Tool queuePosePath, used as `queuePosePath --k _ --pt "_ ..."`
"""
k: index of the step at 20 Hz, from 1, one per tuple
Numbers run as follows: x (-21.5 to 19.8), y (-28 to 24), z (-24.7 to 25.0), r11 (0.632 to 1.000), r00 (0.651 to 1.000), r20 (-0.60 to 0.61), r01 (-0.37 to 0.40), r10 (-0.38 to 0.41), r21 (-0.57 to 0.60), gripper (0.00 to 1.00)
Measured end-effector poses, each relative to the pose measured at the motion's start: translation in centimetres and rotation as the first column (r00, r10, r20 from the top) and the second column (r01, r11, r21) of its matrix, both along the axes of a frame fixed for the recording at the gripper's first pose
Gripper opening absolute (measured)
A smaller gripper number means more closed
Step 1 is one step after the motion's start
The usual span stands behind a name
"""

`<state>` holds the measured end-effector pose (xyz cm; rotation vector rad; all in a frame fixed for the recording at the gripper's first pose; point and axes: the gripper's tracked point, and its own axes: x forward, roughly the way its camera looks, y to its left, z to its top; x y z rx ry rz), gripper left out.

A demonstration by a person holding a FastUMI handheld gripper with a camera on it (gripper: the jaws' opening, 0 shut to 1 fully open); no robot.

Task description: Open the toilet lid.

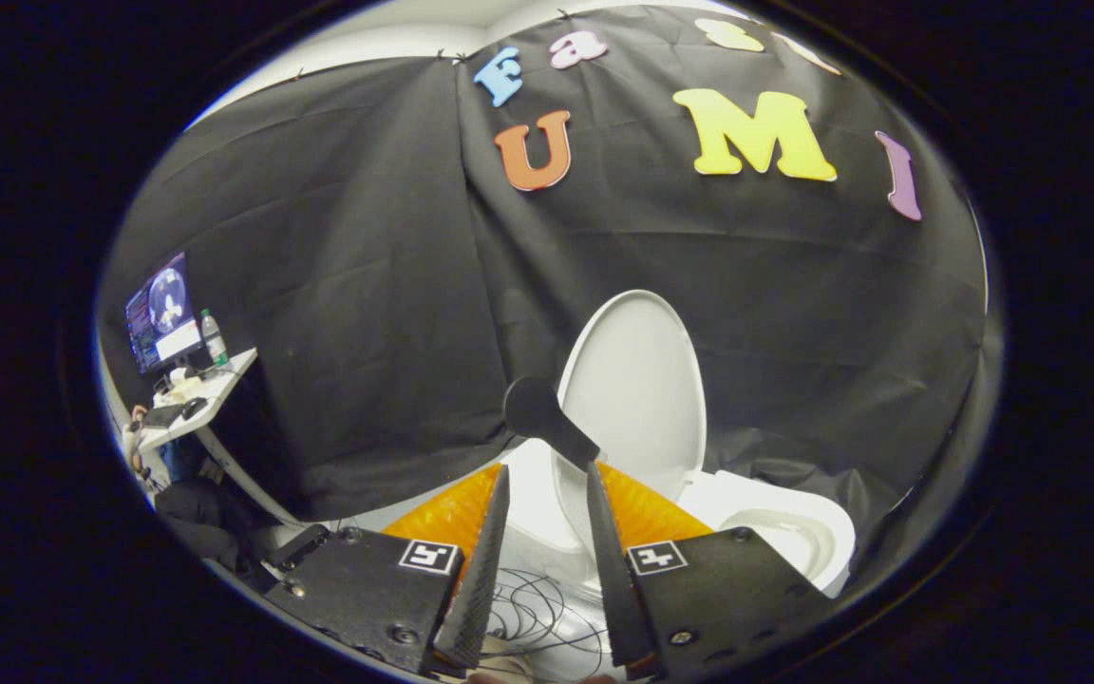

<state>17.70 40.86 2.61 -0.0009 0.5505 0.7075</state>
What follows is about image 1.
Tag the computer monitor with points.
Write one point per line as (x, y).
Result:
(162, 304)

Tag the white desk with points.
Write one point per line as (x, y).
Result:
(215, 389)

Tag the clear water bottle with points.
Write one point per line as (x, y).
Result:
(214, 342)

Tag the black backdrop cloth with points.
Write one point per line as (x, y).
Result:
(395, 285)

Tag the black office chair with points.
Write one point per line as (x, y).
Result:
(200, 518)

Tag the white toilet bowl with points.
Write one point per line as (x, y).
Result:
(794, 532)

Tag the black keyboard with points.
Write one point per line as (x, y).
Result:
(162, 416)

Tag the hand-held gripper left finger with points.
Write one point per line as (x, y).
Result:
(482, 579)

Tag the white toilet lid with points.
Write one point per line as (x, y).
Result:
(637, 380)

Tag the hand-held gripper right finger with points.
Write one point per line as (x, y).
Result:
(615, 589)

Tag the black computer mouse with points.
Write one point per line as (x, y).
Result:
(194, 408)

